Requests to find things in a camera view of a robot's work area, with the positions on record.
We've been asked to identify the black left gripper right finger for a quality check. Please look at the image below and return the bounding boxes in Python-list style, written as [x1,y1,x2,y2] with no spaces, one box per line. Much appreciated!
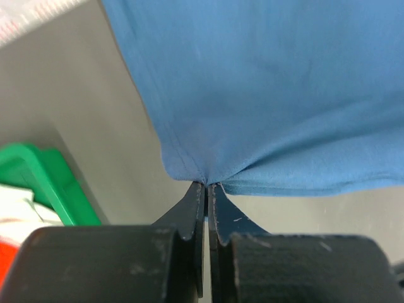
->
[206,184,269,302]

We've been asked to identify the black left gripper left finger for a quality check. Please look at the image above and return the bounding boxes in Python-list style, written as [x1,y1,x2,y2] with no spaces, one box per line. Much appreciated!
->
[153,182,205,299]

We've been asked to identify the blue t-shirt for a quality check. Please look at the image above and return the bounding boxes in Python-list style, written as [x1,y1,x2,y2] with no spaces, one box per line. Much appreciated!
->
[104,1,403,196]

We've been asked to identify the green plastic crate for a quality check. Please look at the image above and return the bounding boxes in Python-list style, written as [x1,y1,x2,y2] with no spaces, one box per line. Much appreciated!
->
[1,143,102,225]

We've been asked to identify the white cloth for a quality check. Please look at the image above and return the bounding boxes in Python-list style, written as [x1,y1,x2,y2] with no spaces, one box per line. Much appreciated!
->
[1,184,63,247]

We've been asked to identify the orange t-shirt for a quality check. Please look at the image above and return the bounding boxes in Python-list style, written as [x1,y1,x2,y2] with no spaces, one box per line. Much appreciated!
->
[0,242,19,283]

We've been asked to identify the white slotted storage basket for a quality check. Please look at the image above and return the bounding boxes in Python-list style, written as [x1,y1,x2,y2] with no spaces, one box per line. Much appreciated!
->
[1,0,86,47]

